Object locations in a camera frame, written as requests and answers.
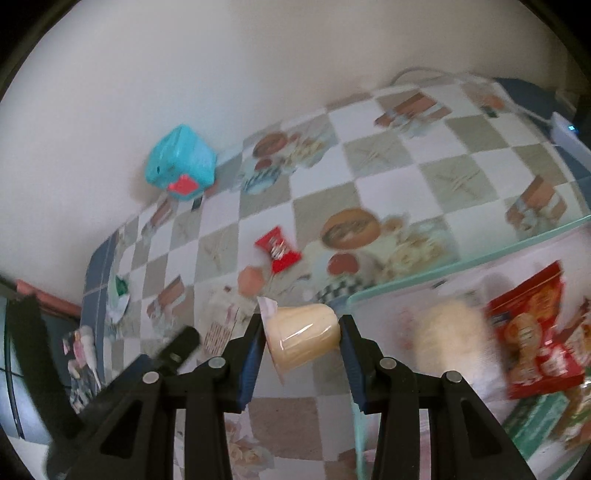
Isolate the red foil snack bag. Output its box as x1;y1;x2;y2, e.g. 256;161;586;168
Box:
486;261;585;400

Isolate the clear round white cake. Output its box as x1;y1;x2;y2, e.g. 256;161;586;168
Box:
410;297;501;392

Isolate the green snack packet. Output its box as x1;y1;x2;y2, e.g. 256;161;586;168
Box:
503;392;569;460

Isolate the crumpled white wrapper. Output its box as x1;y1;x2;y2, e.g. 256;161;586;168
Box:
198;286;256;360

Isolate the torn silver green wrapper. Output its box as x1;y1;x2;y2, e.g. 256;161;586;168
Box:
106;275;130;324

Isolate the brown bread snack packet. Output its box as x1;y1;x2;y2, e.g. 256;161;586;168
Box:
551;368;590;449

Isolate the teal rimmed white tray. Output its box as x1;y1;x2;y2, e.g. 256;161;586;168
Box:
341;219;590;479

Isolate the small red candy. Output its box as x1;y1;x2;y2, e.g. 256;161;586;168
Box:
254;226;303;274

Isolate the teal toy box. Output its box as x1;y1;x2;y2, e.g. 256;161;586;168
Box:
144;124;217;201

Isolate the patterned checkered tablecloth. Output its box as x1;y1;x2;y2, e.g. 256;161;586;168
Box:
59;73;591;480

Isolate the white power strip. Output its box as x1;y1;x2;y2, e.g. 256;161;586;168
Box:
550;112;591;170

